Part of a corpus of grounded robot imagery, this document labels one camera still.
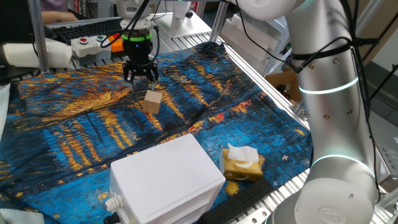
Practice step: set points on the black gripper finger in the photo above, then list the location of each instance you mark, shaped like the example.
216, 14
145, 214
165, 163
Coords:
130, 81
153, 81

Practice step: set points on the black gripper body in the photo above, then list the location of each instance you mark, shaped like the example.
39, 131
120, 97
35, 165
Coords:
137, 57

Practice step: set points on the small wooden cube block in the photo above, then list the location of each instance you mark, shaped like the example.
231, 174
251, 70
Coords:
152, 102

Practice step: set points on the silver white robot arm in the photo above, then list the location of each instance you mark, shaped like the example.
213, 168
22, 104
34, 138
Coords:
335, 124

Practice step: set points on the person's bare forearm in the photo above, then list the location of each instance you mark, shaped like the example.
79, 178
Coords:
56, 17

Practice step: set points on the white foam packing block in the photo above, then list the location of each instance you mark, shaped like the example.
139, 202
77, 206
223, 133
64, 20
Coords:
248, 40

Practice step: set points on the orange emergency stop box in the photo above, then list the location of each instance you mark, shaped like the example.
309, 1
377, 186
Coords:
116, 45

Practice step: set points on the grey two-button control box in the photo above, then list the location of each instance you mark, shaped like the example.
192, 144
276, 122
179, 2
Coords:
87, 51

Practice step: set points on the black computer keyboard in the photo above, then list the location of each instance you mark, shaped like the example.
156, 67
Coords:
87, 29

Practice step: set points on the blue starry night tablecloth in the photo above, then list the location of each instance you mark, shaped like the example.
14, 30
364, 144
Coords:
93, 140

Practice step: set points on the person's purple shirt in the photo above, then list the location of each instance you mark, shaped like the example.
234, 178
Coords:
56, 4

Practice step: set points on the white plastic drawer box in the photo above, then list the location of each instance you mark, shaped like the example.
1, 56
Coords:
164, 180

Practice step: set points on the white rolled sheet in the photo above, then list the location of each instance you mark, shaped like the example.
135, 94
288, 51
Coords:
25, 54

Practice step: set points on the yellow tissue pack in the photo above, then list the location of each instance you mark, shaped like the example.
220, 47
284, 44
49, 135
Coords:
241, 171

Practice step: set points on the black monitor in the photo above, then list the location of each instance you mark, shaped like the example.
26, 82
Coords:
15, 21

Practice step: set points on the grey metal shelf rack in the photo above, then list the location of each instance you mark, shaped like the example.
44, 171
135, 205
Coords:
280, 59

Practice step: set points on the dark bottle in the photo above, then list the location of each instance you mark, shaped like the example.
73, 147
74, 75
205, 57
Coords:
284, 90

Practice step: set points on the open cardboard box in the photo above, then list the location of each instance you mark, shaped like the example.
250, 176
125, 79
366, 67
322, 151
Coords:
286, 84

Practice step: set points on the black round connector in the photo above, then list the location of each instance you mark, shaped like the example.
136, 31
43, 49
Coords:
111, 218

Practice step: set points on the black foam strip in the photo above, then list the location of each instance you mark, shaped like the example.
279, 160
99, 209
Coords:
236, 202

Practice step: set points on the black tripod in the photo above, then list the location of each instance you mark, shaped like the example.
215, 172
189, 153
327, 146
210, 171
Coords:
395, 66

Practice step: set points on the brown wooden board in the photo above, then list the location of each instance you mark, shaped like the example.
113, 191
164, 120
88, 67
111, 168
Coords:
388, 15

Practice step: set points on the white stand with base plate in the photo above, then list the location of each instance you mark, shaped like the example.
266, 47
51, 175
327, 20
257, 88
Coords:
183, 25

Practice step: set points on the aluminium frame post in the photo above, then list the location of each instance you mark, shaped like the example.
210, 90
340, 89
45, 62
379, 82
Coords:
38, 37

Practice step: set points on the aluminium table edge rail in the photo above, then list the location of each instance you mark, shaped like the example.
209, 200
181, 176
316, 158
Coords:
258, 77

